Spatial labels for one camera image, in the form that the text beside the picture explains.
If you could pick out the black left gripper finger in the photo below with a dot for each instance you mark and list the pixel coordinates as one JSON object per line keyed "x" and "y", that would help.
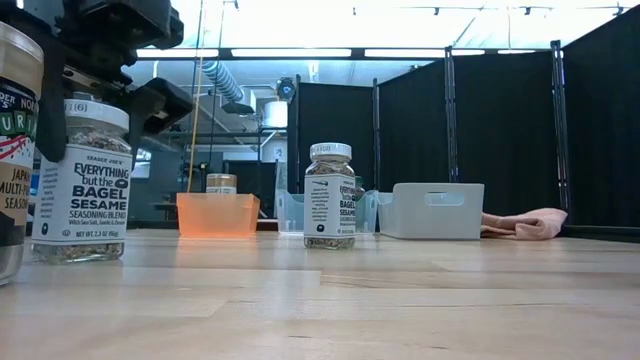
{"x": 160, "y": 105}
{"x": 52, "y": 125}

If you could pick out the furikake seasoning jar tan lid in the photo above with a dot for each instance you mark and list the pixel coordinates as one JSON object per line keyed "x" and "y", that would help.
{"x": 15, "y": 175}
{"x": 221, "y": 182}

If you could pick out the everything bagel seasoning jar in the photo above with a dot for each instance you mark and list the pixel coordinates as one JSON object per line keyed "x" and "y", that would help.
{"x": 82, "y": 200}
{"x": 330, "y": 210}

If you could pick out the white LED light strip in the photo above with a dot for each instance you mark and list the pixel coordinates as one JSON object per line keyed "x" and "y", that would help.
{"x": 405, "y": 52}
{"x": 290, "y": 52}
{"x": 177, "y": 52}

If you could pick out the white cylinder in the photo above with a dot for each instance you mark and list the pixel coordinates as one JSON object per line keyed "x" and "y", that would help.
{"x": 275, "y": 115}

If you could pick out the orange plastic bin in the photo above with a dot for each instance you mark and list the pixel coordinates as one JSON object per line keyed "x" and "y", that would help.
{"x": 217, "y": 215}

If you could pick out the clear blue plastic bin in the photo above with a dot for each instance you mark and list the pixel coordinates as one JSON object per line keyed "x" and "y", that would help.
{"x": 290, "y": 212}

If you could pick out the black curtain panel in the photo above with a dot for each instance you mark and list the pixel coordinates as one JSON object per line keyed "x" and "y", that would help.
{"x": 335, "y": 115}
{"x": 605, "y": 125}
{"x": 412, "y": 130}
{"x": 505, "y": 130}

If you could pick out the black curtain stand pole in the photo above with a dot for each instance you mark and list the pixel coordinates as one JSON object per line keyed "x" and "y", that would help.
{"x": 451, "y": 115}
{"x": 560, "y": 125}
{"x": 375, "y": 135}

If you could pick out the white plastic bin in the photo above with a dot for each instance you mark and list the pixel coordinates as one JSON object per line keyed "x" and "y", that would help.
{"x": 430, "y": 222}

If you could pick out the pink cloth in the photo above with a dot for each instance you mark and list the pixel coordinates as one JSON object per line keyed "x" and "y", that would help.
{"x": 530, "y": 225}

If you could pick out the silver flexible ventilation duct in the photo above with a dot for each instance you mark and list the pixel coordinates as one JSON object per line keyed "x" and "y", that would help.
{"x": 222, "y": 80}

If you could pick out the black round camera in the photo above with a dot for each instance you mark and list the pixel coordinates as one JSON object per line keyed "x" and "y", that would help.
{"x": 286, "y": 90}

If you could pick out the overhead frame beam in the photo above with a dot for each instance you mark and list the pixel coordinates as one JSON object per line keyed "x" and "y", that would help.
{"x": 357, "y": 53}

